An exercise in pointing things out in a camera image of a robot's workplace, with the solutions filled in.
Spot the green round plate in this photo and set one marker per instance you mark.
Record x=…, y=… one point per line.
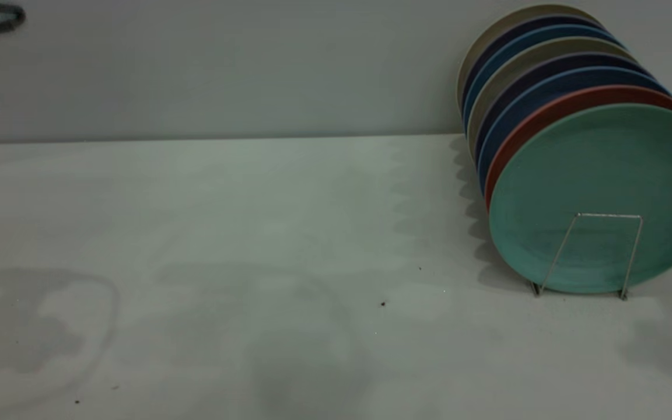
x=604, y=175

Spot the beige round plate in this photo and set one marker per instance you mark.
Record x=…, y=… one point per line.
x=522, y=56
x=522, y=16

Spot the teal blue round plate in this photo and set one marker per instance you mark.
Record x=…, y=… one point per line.
x=522, y=42

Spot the dark purple round plate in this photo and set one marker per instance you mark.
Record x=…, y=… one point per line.
x=537, y=69
x=522, y=28

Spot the navy plate with blue rim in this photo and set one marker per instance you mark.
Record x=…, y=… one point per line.
x=537, y=93

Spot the pink round plate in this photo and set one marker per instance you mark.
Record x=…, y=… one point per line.
x=546, y=111

